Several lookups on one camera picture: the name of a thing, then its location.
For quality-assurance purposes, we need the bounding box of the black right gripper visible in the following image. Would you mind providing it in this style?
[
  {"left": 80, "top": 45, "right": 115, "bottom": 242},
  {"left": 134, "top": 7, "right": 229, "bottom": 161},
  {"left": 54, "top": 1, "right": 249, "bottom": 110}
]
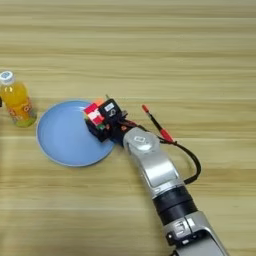
[{"left": 85, "top": 111, "right": 138, "bottom": 146}]

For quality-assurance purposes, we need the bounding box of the multicoloured puzzle cube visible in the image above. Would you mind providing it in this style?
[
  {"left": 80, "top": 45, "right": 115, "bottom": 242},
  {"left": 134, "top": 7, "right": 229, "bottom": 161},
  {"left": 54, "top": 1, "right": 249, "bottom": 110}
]
[{"left": 83, "top": 98, "right": 110, "bottom": 135}]

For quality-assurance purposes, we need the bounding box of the red and black marker pen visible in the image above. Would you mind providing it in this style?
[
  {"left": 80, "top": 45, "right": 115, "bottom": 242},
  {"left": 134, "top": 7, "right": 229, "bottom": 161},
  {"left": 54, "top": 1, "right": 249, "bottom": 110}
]
[{"left": 141, "top": 104, "right": 175, "bottom": 144}]

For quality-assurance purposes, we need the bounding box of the orange juice bottle white cap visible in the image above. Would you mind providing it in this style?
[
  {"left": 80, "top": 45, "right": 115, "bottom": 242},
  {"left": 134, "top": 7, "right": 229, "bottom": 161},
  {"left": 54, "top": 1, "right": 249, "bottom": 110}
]
[{"left": 0, "top": 70, "right": 38, "bottom": 128}]

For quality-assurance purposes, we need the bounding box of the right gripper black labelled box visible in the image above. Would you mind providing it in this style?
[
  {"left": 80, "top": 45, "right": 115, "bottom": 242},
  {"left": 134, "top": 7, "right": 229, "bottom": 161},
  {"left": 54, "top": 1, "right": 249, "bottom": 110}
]
[{"left": 98, "top": 98, "right": 122, "bottom": 118}]

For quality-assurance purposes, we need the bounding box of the light blue round plate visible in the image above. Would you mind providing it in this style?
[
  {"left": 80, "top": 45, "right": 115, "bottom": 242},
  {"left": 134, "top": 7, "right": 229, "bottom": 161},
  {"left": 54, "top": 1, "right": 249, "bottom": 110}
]
[{"left": 35, "top": 99, "right": 116, "bottom": 168}]

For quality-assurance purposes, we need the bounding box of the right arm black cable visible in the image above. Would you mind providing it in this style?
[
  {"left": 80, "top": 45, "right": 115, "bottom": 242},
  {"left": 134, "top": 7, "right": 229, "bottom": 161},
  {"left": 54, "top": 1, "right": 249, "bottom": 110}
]
[{"left": 133, "top": 121, "right": 202, "bottom": 185}]

